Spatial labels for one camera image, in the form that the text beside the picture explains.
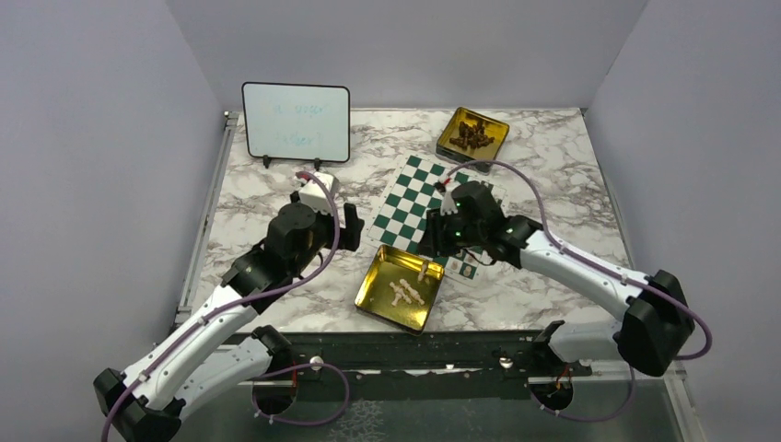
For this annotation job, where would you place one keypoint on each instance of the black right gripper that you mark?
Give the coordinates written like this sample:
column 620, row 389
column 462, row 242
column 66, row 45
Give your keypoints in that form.
column 434, row 240

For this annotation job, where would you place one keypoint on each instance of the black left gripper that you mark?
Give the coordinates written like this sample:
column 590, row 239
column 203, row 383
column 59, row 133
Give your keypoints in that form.
column 350, row 235

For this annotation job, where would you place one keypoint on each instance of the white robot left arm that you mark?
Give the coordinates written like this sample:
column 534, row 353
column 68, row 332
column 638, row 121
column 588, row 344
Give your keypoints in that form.
column 150, row 399

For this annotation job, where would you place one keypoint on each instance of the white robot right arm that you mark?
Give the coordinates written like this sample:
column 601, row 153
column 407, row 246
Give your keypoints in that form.
column 648, row 327

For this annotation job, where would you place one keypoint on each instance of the green white chess board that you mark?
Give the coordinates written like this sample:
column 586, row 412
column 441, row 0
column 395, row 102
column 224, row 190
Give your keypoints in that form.
column 399, row 219

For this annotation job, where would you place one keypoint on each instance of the gold tin white pieces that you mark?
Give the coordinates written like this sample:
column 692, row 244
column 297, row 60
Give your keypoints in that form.
column 374, row 295

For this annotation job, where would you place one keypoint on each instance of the gold tin dark pieces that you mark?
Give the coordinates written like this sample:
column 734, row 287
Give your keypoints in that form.
column 495, row 128

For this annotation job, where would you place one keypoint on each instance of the pile of dark chess pieces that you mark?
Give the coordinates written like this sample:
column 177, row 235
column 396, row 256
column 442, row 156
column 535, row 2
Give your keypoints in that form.
column 471, row 136

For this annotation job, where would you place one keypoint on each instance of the small whiteboard on stand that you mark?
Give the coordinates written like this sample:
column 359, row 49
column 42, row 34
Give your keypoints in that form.
column 297, row 122

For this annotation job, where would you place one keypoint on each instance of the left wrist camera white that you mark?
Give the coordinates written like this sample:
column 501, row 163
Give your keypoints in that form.
column 312, row 195

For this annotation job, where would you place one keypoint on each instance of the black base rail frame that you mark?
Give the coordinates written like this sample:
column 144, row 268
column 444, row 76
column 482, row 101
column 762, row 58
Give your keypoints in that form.
column 375, row 366

